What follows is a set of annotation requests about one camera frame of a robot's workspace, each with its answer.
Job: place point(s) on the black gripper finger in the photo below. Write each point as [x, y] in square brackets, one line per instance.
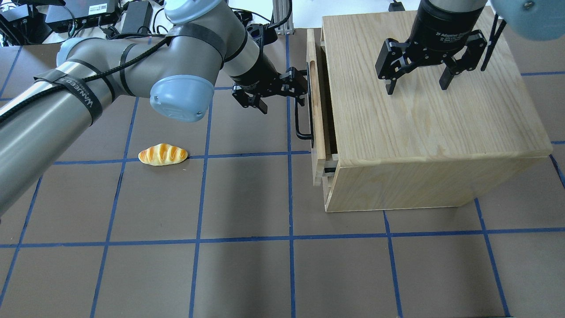
[392, 63]
[475, 46]
[246, 100]
[293, 84]

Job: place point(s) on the wooden drawer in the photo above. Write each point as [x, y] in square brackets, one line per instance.
[324, 150]

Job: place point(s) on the wooden drawer cabinet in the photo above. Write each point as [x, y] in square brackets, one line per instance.
[422, 147]

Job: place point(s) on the toy bread roll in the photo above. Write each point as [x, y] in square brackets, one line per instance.
[163, 155]

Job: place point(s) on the black power brick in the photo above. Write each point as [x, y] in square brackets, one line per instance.
[137, 17]

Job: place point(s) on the aluminium frame post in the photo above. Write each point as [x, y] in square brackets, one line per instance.
[282, 17]

